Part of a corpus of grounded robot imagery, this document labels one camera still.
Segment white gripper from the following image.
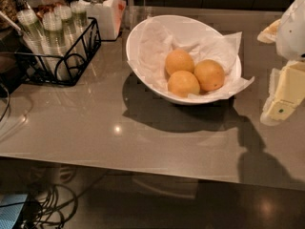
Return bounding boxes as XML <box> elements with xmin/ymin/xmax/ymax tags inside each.
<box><xmin>257</xmin><ymin>0</ymin><xmax>305</xmax><ymax>126</ymax></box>

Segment orange fruit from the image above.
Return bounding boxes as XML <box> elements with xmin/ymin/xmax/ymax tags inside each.
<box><xmin>193</xmin><ymin>59</ymin><xmax>225</xmax><ymax>92</ymax></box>
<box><xmin>168</xmin><ymin>71</ymin><xmax>200</xmax><ymax>97</ymax></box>
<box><xmin>165</xmin><ymin>49</ymin><xmax>194</xmax><ymax>75</ymax></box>

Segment white ceramic bowl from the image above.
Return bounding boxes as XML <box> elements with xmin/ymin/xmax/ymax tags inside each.
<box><xmin>125</xmin><ymin>14</ymin><xmax>243</xmax><ymax>106</ymax></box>

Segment orange fruit front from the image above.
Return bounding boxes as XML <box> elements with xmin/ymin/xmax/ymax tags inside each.
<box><xmin>168</xmin><ymin>71</ymin><xmax>200</xmax><ymax>97</ymax></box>

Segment white paper liner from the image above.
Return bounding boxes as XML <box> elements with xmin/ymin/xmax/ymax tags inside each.
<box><xmin>127</xmin><ymin>17</ymin><xmax>255</xmax><ymax>100</ymax></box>

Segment white lidded jar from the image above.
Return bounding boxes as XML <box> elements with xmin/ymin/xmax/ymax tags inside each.
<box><xmin>79</xmin><ymin>0</ymin><xmax>126</xmax><ymax>41</ymax></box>

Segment plastic cup stack right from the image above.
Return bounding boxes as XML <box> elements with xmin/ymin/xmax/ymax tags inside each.
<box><xmin>70</xmin><ymin>1</ymin><xmax>89</xmax><ymax>56</ymax></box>

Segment plastic cup stack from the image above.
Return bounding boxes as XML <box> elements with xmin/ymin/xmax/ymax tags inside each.
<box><xmin>54</xmin><ymin>6</ymin><xmax>77</xmax><ymax>55</ymax></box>
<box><xmin>17</xmin><ymin>9</ymin><xmax>50</xmax><ymax>71</ymax></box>
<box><xmin>42</xmin><ymin>12</ymin><xmax>69</xmax><ymax>81</ymax></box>
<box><xmin>70</xmin><ymin>1</ymin><xmax>89</xmax><ymax>56</ymax></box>

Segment plastic cup stack rear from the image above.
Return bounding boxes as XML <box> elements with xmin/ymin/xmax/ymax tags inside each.
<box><xmin>54</xmin><ymin>6</ymin><xmax>77</xmax><ymax>55</ymax></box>

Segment plastic cup stack middle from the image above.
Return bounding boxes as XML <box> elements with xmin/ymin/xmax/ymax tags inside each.
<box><xmin>42</xmin><ymin>12</ymin><xmax>69</xmax><ymax>81</ymax></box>

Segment plastic cup stack far left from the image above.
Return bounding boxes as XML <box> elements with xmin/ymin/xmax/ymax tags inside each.
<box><xmin>17</xmin><ymin>9</ymin><xmax>50</xmax><ymax>71</ymax></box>

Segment black wire basket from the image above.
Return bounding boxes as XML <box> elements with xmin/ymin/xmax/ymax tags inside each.
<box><xmin>14</xmin><ymin>17</ymin><xmax>101</xmax><ymax>86</ymax></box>

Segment black cables on floor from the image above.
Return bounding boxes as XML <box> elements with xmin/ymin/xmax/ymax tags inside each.
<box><xmin>18</xmin><ymin>167</ymin><xmax>108</xmax><ymax>229</ymax></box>

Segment black cable at left edge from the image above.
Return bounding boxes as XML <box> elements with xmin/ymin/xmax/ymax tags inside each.
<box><xmin>0</xmin><ymin>82</ymin><xmax>11</xmax><ymax>122</ymax></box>

